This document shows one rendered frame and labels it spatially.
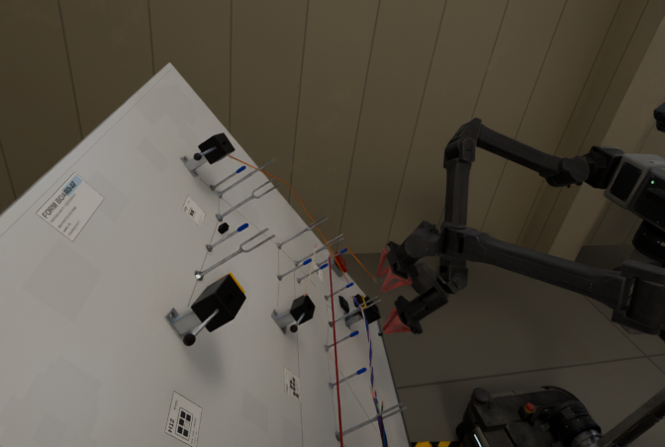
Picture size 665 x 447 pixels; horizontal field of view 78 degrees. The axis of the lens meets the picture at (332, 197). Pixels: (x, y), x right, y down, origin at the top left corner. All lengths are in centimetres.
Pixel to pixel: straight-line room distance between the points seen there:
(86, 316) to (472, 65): 265
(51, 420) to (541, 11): 299
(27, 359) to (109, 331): 9
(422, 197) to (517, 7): 136
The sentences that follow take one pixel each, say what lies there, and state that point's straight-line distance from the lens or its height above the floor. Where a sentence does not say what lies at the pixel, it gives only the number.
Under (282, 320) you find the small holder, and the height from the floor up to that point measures 131.
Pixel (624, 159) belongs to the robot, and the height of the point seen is 151.
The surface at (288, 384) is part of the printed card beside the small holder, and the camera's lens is 78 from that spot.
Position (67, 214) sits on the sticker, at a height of 161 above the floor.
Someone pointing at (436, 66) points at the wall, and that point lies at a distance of 278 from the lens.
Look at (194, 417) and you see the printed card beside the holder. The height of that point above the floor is 142.
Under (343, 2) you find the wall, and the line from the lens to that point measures 250.
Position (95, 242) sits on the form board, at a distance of 58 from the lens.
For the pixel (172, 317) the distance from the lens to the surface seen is 61.
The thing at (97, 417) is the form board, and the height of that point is 151.
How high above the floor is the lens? 191
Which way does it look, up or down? 29 degrees down
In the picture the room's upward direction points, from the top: 9 degrees clockwise
